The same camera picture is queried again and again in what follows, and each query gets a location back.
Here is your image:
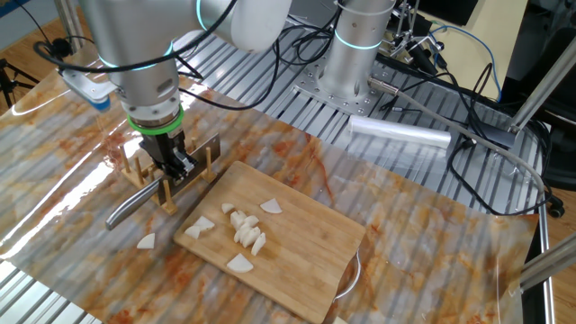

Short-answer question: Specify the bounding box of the aluminium frame post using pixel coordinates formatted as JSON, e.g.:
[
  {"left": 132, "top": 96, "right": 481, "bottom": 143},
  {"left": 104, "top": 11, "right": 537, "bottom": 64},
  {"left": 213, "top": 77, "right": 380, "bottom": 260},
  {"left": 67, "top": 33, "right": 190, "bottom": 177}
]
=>
[
  {"left": 53, "top": 0, "right": 86, "bottom": 51},
  {"left": 490, "top": 35, "right": 576, "bottom": 149},
  {"left": 508, "top": 233, "right": 576, "bottom": 298}
]

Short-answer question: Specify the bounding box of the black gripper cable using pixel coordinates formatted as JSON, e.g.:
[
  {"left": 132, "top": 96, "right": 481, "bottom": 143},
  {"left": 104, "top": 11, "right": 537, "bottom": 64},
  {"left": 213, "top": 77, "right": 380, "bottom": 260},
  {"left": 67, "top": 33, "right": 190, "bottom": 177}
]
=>
[{"left": 33, "top": 0, "right": 283, "bottom": 112}]

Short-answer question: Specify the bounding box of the thin black floor cable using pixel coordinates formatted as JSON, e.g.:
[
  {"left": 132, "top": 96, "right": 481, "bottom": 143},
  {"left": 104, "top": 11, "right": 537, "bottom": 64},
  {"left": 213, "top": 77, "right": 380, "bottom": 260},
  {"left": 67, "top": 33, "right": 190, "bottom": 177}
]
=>
[{"left": 13, "top": 0, "right": 50, "bottom": 41}]

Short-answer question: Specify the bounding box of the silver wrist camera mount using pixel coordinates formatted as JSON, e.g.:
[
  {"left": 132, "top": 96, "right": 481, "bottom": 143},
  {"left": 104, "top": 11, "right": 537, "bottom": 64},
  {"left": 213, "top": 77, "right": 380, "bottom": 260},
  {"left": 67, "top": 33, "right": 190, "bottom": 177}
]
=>
[{"left": 58, "top": 67, "right": 118, "bottom": 113}]

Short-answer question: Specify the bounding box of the black cable bundle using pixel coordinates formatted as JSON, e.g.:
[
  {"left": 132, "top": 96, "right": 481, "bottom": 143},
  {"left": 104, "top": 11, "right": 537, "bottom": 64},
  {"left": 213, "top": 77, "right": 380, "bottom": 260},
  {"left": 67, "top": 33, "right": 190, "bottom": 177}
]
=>
[{"left": 274, "top": 8, "right": 341, "bottom": 68}]

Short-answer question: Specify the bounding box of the black tripod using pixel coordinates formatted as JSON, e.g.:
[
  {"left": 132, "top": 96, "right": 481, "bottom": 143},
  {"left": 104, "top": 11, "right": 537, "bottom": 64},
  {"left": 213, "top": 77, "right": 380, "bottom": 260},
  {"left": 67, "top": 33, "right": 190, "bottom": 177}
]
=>
[{"left": 0, "top": 58, "right": 41, "bottom": 110}]

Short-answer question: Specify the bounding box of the aluminium table edge rail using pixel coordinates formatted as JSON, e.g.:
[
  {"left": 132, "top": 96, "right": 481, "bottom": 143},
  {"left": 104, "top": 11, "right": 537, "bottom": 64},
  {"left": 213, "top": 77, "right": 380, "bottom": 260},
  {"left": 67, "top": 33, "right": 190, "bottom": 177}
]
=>
[{"left": 536, "top": 197, "right": 558, "bottom": 324}]

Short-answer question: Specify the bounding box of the cream cabinet panel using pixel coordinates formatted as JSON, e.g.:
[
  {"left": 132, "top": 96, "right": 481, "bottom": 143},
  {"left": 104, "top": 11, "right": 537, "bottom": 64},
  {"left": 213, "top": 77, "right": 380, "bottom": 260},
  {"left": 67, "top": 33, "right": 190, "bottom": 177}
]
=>
[{"left": 422, "top": 0, "right": 530, "bottom": 103}]

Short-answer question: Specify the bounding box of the black looped table cable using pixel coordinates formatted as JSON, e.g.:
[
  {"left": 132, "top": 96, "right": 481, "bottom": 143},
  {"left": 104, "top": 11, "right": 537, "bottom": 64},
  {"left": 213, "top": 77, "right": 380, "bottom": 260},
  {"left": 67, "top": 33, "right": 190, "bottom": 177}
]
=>
[{"left": 377, "top": 62, "right": 554, "bottom": 217}]

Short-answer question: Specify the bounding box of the wooden peg knife rack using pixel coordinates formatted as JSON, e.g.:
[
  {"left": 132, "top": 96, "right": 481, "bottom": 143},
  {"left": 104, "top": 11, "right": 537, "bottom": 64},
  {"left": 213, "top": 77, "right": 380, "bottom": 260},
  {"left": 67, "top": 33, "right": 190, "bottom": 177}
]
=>
[{"left": 117, "top": 134, "right": 220, "bottom": 216}]

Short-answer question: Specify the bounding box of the steel cleaver knife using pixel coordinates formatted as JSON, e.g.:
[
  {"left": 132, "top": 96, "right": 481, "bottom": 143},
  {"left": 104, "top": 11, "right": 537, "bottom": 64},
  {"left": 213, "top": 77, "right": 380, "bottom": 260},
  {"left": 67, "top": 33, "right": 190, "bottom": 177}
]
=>
[{"left": 104, "top": 132, "right": 221, "bottom": 231}]

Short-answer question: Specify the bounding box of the marble pattern table mat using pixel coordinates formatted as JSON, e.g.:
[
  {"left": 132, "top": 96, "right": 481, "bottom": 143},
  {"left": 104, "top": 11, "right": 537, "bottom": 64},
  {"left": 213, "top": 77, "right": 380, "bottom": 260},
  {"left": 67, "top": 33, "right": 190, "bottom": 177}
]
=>
[{"left": 0, "top": 24, "right": 540, "bottom": 324}]

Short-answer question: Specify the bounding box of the clear plastic film roll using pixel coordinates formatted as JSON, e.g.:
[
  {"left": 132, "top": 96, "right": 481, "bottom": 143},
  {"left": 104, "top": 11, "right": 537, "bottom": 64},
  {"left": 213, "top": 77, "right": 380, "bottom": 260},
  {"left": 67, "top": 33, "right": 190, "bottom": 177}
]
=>
[{"left": 348, "top": 114, "right": 453, "bottom": 152}]

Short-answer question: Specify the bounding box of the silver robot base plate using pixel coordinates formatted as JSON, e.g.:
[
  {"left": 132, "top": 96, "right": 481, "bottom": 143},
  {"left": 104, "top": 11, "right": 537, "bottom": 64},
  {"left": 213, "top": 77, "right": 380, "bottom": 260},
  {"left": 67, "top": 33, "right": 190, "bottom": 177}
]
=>
[{"left": 292, "top": 60, "right": 395, "bottom": 117}]

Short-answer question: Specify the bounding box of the metal clamp stand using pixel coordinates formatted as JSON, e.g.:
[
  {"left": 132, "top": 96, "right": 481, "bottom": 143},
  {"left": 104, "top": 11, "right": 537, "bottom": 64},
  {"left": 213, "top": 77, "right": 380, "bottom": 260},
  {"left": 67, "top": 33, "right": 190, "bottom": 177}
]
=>
[{"left": 382, "top": 0, "right": 446, "bottom": 77}]

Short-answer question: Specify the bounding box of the grey hose with connector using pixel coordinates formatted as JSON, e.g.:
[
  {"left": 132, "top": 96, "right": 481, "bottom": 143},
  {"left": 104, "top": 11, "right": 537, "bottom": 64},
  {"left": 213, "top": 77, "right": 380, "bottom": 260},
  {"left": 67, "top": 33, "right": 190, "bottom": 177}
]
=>
[{"left": 368, "top": 76, "right": 546, "bottom": 206}]

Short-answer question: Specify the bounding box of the black flat screen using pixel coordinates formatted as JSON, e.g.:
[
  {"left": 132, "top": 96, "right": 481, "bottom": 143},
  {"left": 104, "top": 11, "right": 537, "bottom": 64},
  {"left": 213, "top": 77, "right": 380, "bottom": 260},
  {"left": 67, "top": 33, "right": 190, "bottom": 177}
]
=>
[{"left": 418, "top": 0, "right": 479, "bottom": 27}]

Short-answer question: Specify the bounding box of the wooden cutting board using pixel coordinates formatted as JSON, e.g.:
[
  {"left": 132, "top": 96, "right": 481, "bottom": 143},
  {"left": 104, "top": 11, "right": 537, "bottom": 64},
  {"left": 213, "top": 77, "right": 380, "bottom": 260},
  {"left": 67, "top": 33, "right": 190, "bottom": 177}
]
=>
[{"left": 173, "top": 160, "right": 367, "bottom": 324}]

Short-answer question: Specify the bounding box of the blue cable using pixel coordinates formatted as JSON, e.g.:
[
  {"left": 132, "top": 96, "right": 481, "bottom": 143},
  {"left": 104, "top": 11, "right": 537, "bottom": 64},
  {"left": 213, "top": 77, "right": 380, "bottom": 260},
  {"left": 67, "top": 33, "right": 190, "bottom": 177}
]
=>
[{"left": 427, "top": 24, "right": 503, "bottom": 103}]

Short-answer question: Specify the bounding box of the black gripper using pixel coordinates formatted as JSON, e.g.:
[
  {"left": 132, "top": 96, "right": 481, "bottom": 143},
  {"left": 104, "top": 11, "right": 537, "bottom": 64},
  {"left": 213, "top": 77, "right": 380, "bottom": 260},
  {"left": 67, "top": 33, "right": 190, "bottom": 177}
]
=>
[{"left": 139, "top": 128, "right": 198, "bottom": 186}]

